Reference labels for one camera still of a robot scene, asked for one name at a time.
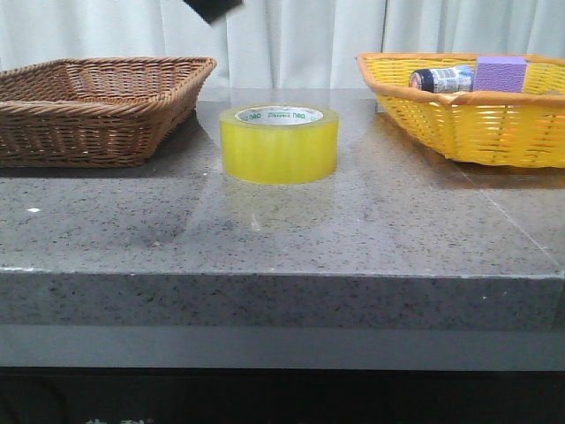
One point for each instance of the white curtain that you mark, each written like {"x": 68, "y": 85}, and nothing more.
{"x": 278, "y": 44}

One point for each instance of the small dark-capped bottle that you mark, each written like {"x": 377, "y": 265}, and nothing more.
{"x": 458, "y": 78}

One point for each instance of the brown wicker basket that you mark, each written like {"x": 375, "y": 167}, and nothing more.
{"x": 101, "y": 112}

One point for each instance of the purple sponge block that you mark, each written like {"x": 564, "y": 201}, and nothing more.
{"x": 500, "y": 74}

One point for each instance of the yellow woven basket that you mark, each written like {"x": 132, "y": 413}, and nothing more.
{"x": 524, "y": 129}

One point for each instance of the yellow packing tape roll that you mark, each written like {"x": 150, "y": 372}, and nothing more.
{"x": 279, "y": 143}

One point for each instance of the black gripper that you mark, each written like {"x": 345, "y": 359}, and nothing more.
{"x": 211, "y": 10}

